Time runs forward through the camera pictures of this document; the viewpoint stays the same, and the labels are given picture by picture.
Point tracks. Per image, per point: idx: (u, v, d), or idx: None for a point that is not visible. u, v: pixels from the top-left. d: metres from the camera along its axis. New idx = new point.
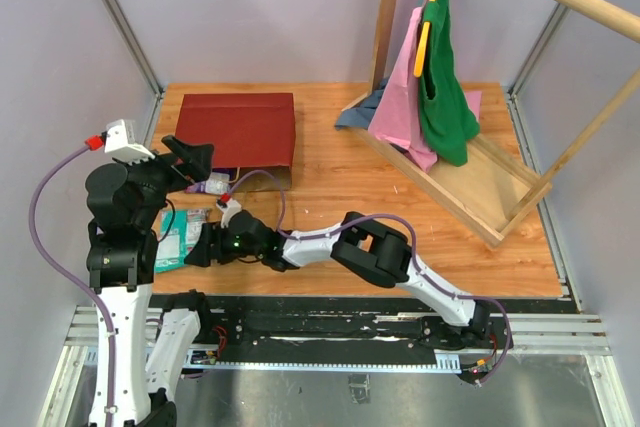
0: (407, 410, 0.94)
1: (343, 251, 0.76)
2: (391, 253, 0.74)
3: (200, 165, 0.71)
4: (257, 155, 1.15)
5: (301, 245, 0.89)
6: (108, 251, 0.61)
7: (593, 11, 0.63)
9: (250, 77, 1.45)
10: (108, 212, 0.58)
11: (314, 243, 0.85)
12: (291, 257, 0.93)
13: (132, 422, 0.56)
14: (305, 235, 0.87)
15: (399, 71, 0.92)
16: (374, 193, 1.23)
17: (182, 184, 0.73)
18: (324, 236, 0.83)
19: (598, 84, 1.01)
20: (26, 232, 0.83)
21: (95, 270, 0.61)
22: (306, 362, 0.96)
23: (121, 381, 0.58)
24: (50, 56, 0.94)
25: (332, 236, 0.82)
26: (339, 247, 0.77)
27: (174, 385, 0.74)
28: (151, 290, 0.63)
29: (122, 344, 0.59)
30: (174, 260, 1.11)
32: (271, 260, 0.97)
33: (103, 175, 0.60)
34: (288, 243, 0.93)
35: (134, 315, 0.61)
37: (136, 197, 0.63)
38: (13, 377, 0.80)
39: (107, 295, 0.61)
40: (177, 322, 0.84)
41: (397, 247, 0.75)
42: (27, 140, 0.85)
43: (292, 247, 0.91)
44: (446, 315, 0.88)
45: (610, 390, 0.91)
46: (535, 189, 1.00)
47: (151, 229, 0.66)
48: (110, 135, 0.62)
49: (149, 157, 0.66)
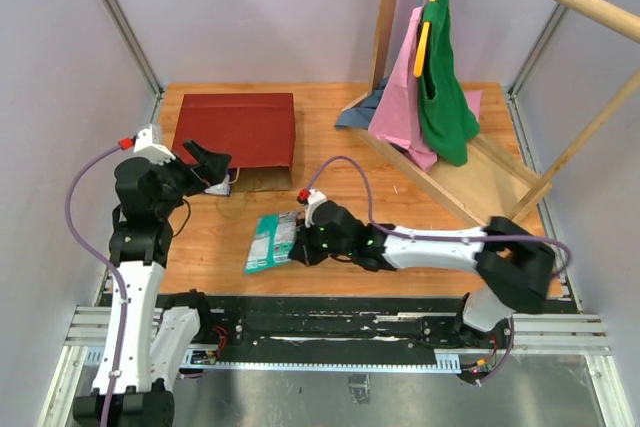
0: (407, 410, 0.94)
1: (490, 263, 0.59)
2: (543, 272, 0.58)
3: (216, 169, 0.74)
4: (259, 155, 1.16)
5: (412, 247, 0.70)
6: (130, 232, 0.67)
7: (592, 11, 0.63)
9: (250, 77, 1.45)
10: (132, 197, 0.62)
11: (441, 247, 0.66)
12: (393, 259, 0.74)
13: (134, 387, 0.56)
14: (423, 235, 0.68)
15: (398, 71, 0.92)
16: (374, 193, 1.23)
17: (199, 186, 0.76)
18: (459, 240, 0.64)
19: (598, 83, 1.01)
20: (24, 231, 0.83)
21: (115, 248, 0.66)
22: (304, 362, 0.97)
23: (127, 348, 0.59)
24: (49, 56, 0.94)
25: (471, 243, 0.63)
26: (483, 256, 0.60)
27: (172, 379, 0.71)
28: (164, 271, 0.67)
29: (133, 313, 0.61)
30: (264, 261, 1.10)
32: (360, 257, 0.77)
33: (129, 164, 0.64)
34: (390, 238, 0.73)
35: (147, 288, 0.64)
37: (157, 188, 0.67)
38: (13, 377, 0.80)
39: (124, 268, 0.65)
40: (177, 318, 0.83)
41: (547, 267, 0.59)
42: (26, 139, 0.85)
43: (396, 247, 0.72)
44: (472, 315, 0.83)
45: (610, 390, 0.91)
46: (535, 189, 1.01)
47: (168, 218, 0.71)
48: (138, 137, 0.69)
49: (171, 159, 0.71)
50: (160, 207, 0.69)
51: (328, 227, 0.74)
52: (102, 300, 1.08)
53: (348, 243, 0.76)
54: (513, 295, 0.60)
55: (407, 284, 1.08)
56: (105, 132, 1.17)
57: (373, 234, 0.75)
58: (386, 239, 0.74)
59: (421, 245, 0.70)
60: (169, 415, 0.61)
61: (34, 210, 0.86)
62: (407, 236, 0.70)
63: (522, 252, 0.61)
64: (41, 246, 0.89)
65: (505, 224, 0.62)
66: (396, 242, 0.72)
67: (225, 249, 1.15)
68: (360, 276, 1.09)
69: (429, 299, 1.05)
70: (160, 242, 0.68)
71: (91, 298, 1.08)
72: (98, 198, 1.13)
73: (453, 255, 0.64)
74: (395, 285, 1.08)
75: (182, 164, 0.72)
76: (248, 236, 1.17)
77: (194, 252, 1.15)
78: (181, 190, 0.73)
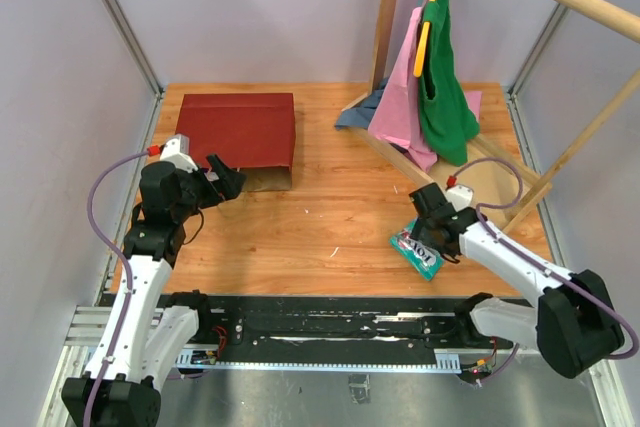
0: (407, 410, 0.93)
1: (554, 305, 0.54)
2: (598, 342, 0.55)
3: (233, 185, 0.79)
4: (259, 155, 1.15)
5: (490, 245, 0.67)
6: (145, 228, 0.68)
7: (593, 12, 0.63)
9: (250, 77, 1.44)
10: (153, 194, 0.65)
11: (516, 262, 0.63)
12: (463, 243, 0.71)
13: (123, 376, 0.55)
14: (507, 242, 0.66)
15: (399, 71, 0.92)
16: (374, 193, 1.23)
17: (214, 200, 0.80)
18: (540, 267, 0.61)
19: (598, 83, 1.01)
20: (23, 232, 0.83)
21: (128, 242, 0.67)
22: (304, 362, 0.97)
23: (123, 337, 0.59)
24: (50, 56, 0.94)
25: (549, 278, 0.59)
26: (551, 293, 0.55)
27: (164, 379, 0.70)
28: (171, 270, 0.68)
29: (135, 304, 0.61)
30: None
32: (437, 228, 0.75)
33: (156, 164, 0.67)
34: (477, 226, 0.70)
35: (152, 282, 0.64)
37: (179, 190, 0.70)
38: (12, 378, 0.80)
39: (134, 260, 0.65)
40: (176, 317, 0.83)
41: (608, 341, 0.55)
42: (26, 139, 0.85)
43: (475, 237, 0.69)
44: (482, 318, 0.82)
45: (610, 390, 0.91)
46: (534, 190, 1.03)
47: (184, 223, 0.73)
48: (167, 146, 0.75)
49: (193, 169, 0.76)
50: (177, 210, 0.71)
51: (418, 201, 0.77)
52: (102, 300, 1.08)
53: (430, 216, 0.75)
54: (553, 342, 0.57)
55: (407, 284, 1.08)
56: (105, 132, 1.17)
57: (458, 214, 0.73)
58: (471, 225, 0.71)
59: (501, 249, 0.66)
60: (153, 414, 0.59)
61: (34, 210, 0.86)
62: (492, 234, 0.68)
63: (590, 314, 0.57)
64: (41, 247, 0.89)
65: (587, 276, 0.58)
66: (477, 232, 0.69)
67: (225, 249, 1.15)
68: (360, 276, 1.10)
69: (429, 299, 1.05)
70: (171, 242, 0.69)
71: (91, 298, 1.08)
72: (98, 198, 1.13)
73: (524, 276, 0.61)
74: (394, 285, 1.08)
75: (203, 176, 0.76)
76: (248, 235, 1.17)
77: (194, 251, 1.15)
78: (198, 199, 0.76)
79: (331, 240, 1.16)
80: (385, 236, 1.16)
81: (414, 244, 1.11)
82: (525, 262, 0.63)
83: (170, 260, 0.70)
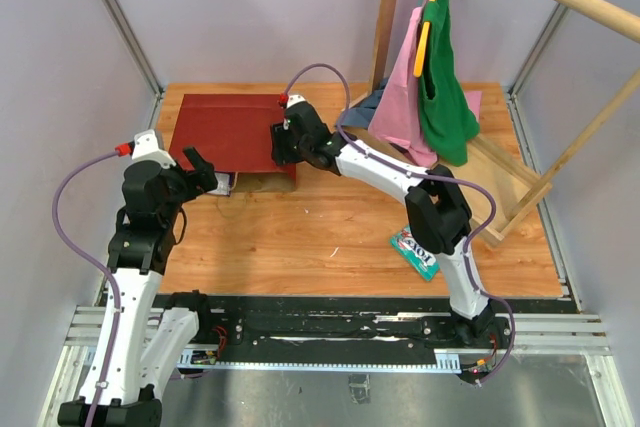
0: (407, 410, 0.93)
1: (417, 199, 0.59)
2: (452, 217, 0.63)
3: (212, 175, 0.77)
4: (258, 155, 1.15)
5: (362, 162, 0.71)
6: (130, 236, 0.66)
7: (594, 11, 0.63)
9: (250, 77, 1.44)
10: (137, 197, 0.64)
11: (383, 169, 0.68)
12: (341, 166, 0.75)
13: (119, 401, 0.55)
14: (376, 156, 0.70)
15: (398, 71, 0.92)
16: (373, 193, 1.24)
17: (193, 193, 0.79)
18: (401, 170, 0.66)
19: (598, 83, 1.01)
20: (22, 233, 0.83)
21: (113, 251, 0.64)
22: (304, 362, 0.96)
23: (115, 360, 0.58)
24: (49, 56, 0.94)
25: (411, 178, 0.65)
26: (414, 190, 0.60)
27: (164, 385, 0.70)
28: (162, 279, 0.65)
29: (125, 324, 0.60)
30: None
32: (313, 155, 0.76)
33: (139, 167, 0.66)
34: (348, 147, 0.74)
35: (141, 298, 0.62)
37: (163, 190, 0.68)
38: (13, 378, 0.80)
39: (120, 275, 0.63)
40: (175, 320, 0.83)
41: (460, 215, 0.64)
42: (26, 139, 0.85)
43: (349, 157, 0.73)
44: (454, 301, 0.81)
45: (610, 390, 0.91)
46: (534, 189, 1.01)
47: (173, 224, 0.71)
48: (139, 143, 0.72)
49: (171, 165, 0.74)
50: (164, 211, 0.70)
51: (296, 123, 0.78)
52: (102, 300, 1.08)
53: (308, 139, 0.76)
54: (423, 231, 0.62)
55: (408, 284, 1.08)
56: (105, 131, 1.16)
57: (332, 138, 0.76)
58: (344, 147, 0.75)
59: (372, 163, 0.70)
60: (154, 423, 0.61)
61: (34, 210, 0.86)
62: (362, 151, 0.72)
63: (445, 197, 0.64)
64: (41, 247, 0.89)
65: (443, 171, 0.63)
66: (351, 153, 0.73)
67: (225, 249, 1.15)
68: (360, 276, 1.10)
69: (429, 299, 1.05)
70: (160, 249, 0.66)
71: (91, 298, 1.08)
72: (97, 198, 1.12)
73: (393, 182, 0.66)
74: (395, 285, 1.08)
75: (181, 171, 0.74)
76: (248, 235, 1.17)
77: (194, 251, 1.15)
78: (181, 196, 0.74)
79: (332, 240, 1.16)
80: (385, 236, 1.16)
81: (414, 245, 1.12)
82: (390, 169, 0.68)
83: (160, 268, 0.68)
